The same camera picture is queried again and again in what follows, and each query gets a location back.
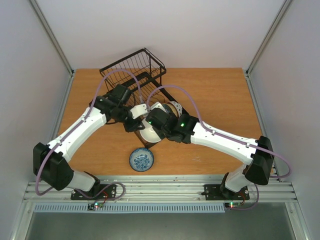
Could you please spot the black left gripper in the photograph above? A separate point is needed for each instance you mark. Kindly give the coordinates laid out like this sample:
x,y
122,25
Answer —
x,y
133,127

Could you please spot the celadon green bowl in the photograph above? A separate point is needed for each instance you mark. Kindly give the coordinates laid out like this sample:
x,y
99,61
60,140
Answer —
x,y
158,105

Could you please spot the blue floral white bowl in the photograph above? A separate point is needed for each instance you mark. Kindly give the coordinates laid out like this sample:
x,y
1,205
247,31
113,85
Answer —
x,y
141,159

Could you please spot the red dot patterned bowl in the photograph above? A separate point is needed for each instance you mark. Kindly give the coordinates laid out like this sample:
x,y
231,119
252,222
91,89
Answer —
x,y
177,107

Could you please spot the black wire dish rack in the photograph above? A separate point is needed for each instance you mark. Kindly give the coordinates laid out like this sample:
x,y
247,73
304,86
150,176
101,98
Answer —
x,y
141,72

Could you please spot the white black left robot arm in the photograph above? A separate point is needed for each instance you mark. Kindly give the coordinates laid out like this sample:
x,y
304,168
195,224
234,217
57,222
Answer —
x,y
51,160

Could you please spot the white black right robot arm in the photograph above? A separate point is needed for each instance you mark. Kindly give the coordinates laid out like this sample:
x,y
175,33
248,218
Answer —
x,y
255,155

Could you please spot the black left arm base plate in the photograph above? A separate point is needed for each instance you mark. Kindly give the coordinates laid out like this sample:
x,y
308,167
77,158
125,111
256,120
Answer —
x,y
96,193

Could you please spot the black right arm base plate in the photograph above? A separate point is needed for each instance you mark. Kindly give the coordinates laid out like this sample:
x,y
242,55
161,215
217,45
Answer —
x,y
213,192

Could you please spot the light blue cable duct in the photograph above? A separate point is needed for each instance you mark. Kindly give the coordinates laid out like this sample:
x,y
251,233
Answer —
x,y
129,208

